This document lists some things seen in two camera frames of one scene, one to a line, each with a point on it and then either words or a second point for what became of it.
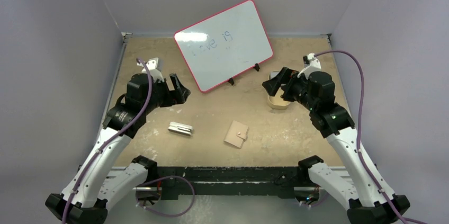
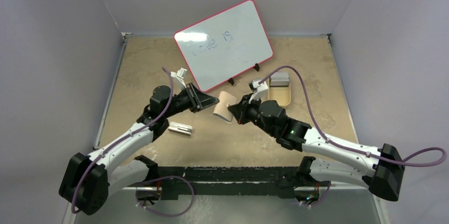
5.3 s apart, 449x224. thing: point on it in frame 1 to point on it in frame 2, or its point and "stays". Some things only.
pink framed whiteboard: [224, 46] stays
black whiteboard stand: [231, 80] stays
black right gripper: [285, 87] to [244, 111]
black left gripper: [173, 97] to [198, 100]
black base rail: [229, 182] stays
